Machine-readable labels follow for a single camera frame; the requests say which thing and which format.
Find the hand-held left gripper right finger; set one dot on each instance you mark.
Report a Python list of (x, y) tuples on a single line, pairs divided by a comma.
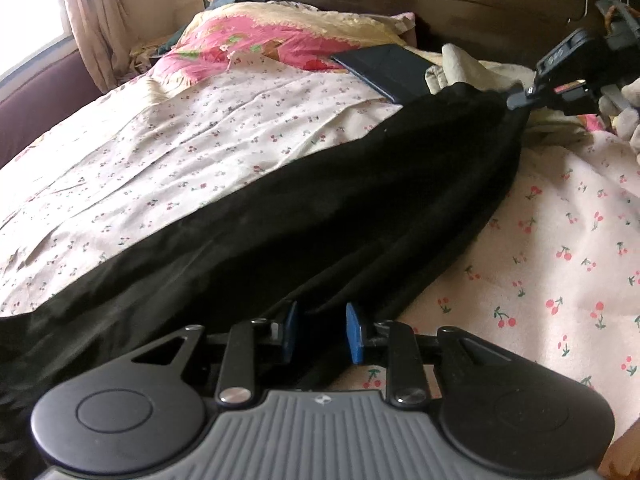
[(356, 336)]

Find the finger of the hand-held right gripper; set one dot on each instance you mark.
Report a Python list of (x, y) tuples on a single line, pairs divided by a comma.
[(522, 97)]

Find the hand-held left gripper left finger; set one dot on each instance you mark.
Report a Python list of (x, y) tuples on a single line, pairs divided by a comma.
[(291, 331)]

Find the black pants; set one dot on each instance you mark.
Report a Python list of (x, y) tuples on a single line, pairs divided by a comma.
[(300, 210)]

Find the cream cloth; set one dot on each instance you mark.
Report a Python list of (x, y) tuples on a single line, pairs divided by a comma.
[(460, 67)]

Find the white lumpy cloth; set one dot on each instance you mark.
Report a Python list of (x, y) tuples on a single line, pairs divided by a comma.
[(622, 120)]

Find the dark wooden headboard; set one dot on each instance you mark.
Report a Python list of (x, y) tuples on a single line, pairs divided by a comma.
[(450, 5)]

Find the dark blue folded cloth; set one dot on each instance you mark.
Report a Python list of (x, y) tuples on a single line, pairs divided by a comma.
[(385, 67)]

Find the cherry print bed sheet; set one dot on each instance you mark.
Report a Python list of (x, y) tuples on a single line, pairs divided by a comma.
[(175, 150)]

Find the beige crumpled cloth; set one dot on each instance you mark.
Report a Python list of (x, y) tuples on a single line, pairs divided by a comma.
[(145, 57)]

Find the purple sofa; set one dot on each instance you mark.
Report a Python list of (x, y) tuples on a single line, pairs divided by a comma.
[(40, 105)]

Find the beige curtain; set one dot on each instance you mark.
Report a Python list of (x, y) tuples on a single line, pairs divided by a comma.
[(95, 20)]

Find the window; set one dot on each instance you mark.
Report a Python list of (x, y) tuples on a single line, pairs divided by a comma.
[(30, 10)]

